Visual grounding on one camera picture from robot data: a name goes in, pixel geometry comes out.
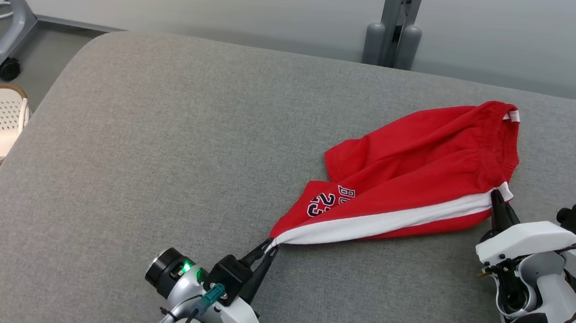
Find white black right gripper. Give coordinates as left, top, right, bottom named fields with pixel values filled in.
left=474, top=188, right=576, bottom=276

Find red shorts with white stripes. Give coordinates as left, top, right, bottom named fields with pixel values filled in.
left=268, top=85, right=524, bottom=262

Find left camera cable teal plug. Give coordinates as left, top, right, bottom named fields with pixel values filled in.
left=148, top=280, right=227, bottom=323

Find grey metal partition post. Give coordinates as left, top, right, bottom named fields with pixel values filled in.
left=361, top=0, right=425, bottom=71

